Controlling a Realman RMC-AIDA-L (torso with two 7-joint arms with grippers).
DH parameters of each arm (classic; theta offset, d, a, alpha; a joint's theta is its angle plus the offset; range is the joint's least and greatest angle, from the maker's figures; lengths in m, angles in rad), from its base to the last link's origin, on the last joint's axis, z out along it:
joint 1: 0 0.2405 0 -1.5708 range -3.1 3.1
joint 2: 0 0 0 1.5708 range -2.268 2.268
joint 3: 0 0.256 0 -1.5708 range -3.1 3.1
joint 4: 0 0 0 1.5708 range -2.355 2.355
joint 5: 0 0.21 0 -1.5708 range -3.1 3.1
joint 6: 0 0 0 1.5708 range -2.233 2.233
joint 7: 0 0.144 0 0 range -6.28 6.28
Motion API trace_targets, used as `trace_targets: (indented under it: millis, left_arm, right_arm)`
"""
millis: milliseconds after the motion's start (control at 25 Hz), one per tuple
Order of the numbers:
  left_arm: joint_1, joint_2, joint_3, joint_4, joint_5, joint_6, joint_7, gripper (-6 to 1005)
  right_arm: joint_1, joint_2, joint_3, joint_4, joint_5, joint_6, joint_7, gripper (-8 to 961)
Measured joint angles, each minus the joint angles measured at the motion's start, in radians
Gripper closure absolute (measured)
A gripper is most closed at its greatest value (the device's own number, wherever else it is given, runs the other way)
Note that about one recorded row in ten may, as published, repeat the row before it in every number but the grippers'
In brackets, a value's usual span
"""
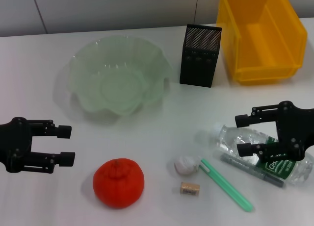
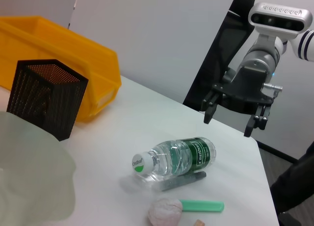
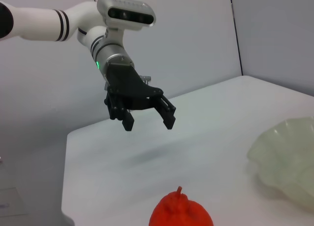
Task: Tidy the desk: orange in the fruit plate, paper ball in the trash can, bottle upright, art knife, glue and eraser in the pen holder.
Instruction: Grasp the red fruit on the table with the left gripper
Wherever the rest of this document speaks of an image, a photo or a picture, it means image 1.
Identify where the green pen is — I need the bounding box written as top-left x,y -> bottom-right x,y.
200,158 -> 254,213

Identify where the white paper ball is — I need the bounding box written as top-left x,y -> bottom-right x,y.
174,155 -> 201,176

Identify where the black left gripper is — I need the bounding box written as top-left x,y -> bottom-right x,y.
0,117 -> 76,174

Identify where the green glass fruit plate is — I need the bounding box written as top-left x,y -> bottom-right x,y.
67,36 -> 173,120

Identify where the grey marker pen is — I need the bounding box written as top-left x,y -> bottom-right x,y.
220,154 -> 285,188

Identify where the yellow plastic bin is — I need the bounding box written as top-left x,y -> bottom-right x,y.
215,0 -> 309,86

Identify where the clear green-label water bottle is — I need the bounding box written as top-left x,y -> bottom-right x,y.
212,124 -> 314,187

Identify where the black mesh pen holder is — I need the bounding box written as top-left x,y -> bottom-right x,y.
179,24 -> 223,88

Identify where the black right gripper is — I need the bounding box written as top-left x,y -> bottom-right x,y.
235,100 -> 314,166

